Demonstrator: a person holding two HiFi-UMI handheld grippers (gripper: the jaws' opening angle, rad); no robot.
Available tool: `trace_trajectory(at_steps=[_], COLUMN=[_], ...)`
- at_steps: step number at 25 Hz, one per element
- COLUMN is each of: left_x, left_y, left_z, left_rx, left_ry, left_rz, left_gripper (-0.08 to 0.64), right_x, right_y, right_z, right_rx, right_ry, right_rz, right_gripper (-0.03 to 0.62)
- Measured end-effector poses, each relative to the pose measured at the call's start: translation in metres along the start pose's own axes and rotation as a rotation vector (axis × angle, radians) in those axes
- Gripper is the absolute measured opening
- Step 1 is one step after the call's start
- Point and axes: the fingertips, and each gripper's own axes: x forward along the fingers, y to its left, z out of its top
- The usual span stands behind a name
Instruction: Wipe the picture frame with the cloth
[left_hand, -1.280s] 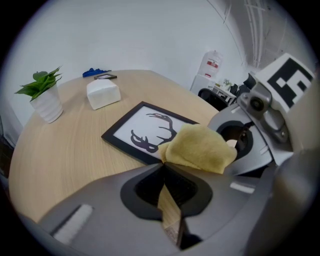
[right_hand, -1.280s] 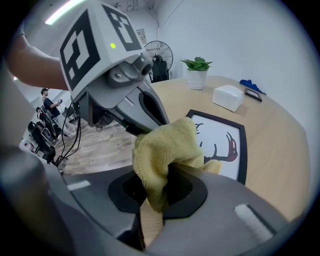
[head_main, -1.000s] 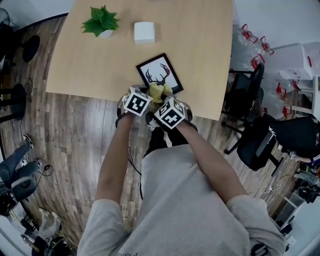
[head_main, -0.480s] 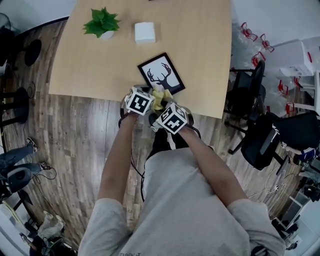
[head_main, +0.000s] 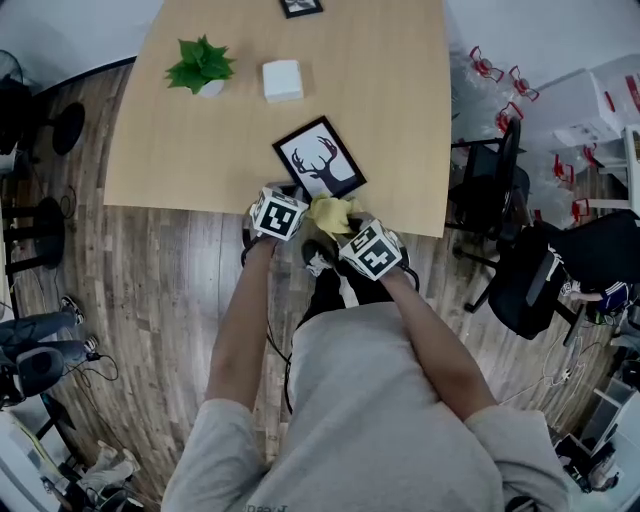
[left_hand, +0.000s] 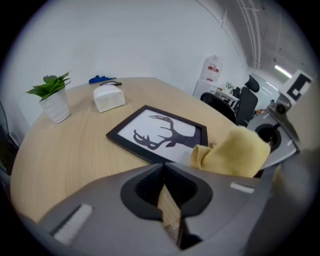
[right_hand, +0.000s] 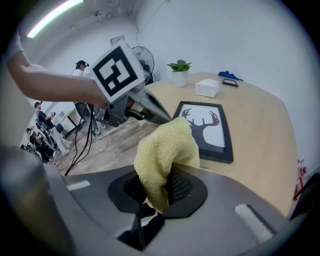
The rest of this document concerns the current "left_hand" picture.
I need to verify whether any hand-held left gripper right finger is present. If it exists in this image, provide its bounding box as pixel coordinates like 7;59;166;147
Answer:
164;161;273;251

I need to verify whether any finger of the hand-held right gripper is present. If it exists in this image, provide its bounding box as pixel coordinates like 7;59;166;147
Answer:
247;116;280;138
262;122;300;171

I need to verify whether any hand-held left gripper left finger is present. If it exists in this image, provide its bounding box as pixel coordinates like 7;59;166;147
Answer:
37;161;182;256

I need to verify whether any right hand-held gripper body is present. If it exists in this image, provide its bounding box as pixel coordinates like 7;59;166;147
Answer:
270;69;314;118

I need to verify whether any yellow cleaning cloth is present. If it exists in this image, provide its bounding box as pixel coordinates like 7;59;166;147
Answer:
190;126;272;179

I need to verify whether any black deer picture frame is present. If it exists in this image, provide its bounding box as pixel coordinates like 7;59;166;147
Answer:
105;104;209;166

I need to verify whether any ceiling tube light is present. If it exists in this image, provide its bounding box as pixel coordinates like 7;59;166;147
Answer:
274;64;293;77

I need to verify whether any black office chair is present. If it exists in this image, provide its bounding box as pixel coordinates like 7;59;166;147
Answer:
236;74;260;128

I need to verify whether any white desk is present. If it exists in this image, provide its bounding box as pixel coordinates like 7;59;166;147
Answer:
214;84;241;108

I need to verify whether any black folding chair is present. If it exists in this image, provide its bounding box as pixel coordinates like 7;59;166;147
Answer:
199;91;238;125

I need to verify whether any white water dispenser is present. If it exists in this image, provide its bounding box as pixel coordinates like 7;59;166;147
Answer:
192;79;219;100

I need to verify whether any large dispenser water bottle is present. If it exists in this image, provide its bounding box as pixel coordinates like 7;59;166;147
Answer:
201;55;224;83

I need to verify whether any white tissue box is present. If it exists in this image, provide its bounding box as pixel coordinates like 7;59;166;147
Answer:
93;84;126;114

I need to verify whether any green plant in white pot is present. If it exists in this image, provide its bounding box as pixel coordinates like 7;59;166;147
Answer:
25;71;72;125

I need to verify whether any blue cloth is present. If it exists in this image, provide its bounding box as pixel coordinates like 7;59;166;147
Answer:
88;74;117;85

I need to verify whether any small black picture frame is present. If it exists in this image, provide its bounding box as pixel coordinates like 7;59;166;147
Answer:
99;79;123;87

